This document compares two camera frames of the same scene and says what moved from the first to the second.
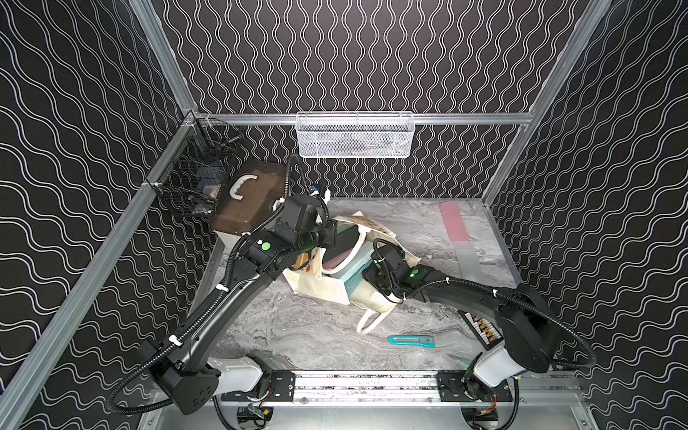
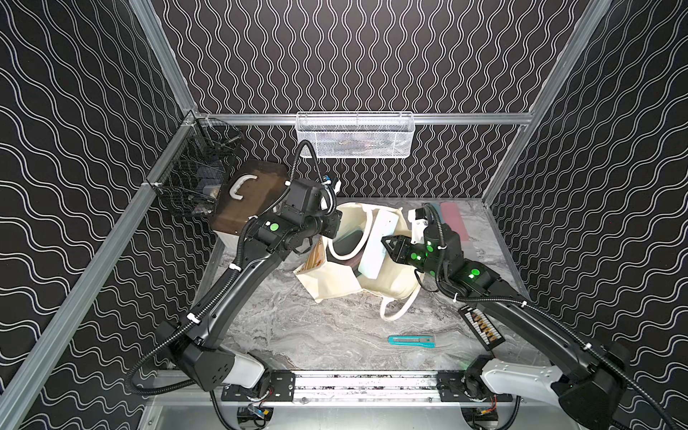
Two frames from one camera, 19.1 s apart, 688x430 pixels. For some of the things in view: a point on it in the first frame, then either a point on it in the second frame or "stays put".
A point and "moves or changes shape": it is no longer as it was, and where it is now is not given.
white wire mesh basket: [355, 134] stays put
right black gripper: [368, 272] -> [400, 247]
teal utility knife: [423, 340] stays put
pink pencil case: [454, 221] stays put
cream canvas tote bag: [313, 279] moves or changes shape
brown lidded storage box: [247, 193] stays put
